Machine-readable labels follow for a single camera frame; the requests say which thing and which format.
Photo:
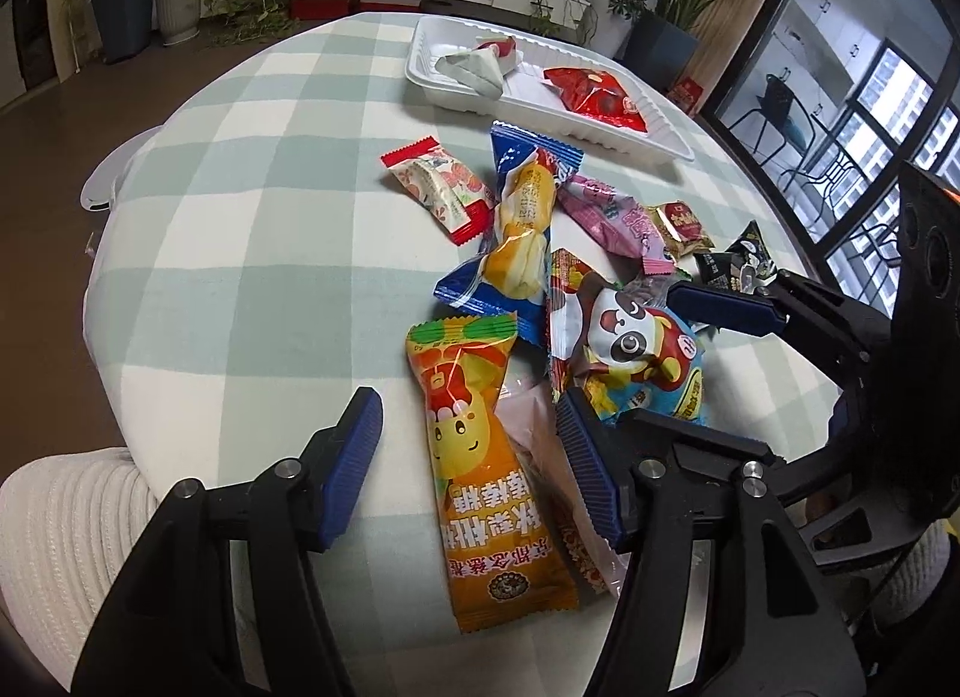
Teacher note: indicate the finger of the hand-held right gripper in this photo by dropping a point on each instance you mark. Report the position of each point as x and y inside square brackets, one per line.
[712, 438]
[720, 308]

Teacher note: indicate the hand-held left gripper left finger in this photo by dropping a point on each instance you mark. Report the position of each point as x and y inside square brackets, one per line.
[352, 464]

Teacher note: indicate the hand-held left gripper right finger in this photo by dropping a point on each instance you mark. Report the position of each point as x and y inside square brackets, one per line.
[589, 464]

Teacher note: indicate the pale pink snack packet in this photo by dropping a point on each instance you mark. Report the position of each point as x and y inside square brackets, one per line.
[540, 457]

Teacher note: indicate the black snack packet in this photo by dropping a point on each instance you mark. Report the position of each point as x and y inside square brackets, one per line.
[739, 258]

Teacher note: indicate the dark grey snack packet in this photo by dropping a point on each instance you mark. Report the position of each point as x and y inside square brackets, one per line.
[645, 289]

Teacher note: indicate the small red and brown packet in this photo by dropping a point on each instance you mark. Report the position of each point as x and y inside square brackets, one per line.
[682, 228]

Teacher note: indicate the panda print snack packet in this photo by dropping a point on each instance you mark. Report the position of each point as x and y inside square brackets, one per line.
[622, 337]

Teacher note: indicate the orange snack packet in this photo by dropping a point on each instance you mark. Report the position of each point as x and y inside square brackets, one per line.
[480, 479]

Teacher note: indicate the blue packet with yellow cake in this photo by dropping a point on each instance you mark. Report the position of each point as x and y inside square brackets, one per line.
[521, 232]

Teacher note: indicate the white plastic tray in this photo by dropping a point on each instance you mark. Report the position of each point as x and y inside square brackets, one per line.
[526, 102]

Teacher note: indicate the red-ended white floral snack packet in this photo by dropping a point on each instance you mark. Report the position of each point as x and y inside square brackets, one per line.
[442, 187]

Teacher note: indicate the person's right forearm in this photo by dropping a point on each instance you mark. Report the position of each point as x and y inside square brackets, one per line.
[907, 577]

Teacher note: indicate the black metal outdoor table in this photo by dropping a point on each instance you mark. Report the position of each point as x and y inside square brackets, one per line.
[825, 164]

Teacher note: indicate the red paper bag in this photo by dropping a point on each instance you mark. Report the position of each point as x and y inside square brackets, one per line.
[688, 97]

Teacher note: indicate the black chair with teal seat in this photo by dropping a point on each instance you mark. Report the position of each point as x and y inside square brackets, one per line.
[780, 100]

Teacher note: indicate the glossy red snack packet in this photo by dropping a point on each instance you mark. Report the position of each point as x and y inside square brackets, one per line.
[592, 97]

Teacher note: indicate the broad-leaf plant in blue-grey pot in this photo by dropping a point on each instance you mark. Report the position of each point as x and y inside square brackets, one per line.
[660, 48]

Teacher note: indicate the black-framed glass door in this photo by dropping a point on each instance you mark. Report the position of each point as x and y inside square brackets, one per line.
[825, 29]

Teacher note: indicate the white woven cushion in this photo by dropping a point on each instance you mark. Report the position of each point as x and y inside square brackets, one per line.
[60, 532]

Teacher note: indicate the white and red snack packet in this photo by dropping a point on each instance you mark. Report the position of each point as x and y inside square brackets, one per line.
[501, 48]

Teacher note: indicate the pale grey-green snack packet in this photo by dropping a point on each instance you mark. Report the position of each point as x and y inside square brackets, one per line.
[472, 70]

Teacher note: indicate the white round stool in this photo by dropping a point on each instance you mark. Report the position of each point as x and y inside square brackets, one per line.
[105, 183]

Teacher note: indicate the red storage box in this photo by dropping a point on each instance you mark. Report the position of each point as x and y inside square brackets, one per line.
[386, 3]
[319, 8]

